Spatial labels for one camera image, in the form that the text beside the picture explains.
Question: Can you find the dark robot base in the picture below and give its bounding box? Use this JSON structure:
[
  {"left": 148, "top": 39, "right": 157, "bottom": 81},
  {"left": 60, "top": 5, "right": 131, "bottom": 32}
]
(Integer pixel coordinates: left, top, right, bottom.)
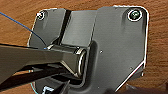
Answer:
[{"left": 26, "top": 4, "right": 149, "bottom": 94}]

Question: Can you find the blue cable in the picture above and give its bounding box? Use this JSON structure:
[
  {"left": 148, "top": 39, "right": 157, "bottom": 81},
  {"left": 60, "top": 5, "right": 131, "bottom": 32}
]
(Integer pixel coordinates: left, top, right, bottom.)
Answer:
[{"left": 0, "top": 11, "right": 48, "bottom": 50}]

